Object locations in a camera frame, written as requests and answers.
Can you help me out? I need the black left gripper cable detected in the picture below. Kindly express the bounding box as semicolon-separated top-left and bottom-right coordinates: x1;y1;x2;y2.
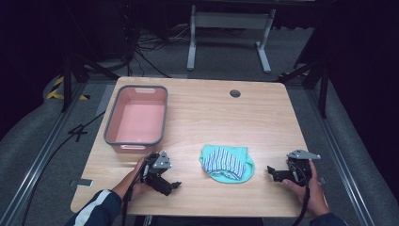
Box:
120;158;149;226

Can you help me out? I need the aluminium floor rail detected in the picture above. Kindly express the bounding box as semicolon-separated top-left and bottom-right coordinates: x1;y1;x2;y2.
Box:
0;82;88;226
304;88;375;226

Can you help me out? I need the white metal stand frame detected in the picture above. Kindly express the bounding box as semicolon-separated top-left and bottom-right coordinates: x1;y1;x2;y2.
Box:
186;4;277;74

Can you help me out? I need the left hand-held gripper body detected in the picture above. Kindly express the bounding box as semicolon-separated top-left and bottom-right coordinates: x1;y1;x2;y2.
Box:
142;150;173;188

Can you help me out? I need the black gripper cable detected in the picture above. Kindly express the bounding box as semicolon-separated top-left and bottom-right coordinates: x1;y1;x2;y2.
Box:
120;158;149;226
291;163;312;226

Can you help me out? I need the tangle of black floor cables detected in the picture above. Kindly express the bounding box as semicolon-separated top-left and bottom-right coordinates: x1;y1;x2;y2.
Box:
123;22;192;79

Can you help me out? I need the person's left hand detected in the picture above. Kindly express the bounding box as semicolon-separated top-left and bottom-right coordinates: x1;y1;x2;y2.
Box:
112;156;152;201

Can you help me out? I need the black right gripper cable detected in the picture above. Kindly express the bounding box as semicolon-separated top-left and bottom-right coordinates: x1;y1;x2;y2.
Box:
291;163;312;226

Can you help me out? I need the person's right hand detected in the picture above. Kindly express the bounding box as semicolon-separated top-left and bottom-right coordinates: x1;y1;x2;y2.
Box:
280;159;330;218

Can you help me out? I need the teal and striped garment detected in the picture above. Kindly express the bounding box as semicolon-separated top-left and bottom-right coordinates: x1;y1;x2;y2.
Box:
199;144;256;185

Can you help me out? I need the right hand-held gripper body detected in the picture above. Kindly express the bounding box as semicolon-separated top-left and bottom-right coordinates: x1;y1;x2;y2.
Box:
285;149;322;187

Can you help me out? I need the long black floor cable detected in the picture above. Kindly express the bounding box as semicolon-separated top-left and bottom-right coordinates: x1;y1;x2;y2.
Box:
20;110;107;226

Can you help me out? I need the pink basin with grey rim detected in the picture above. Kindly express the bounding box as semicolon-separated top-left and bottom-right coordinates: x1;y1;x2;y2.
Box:
103;84;169;154

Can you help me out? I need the silver tape piece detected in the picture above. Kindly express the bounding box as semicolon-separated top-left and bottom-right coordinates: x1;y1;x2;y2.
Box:
69;177;94;188

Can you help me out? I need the black tripod stand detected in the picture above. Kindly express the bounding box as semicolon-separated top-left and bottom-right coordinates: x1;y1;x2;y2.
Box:
275;59;331;120
59;51;120;113

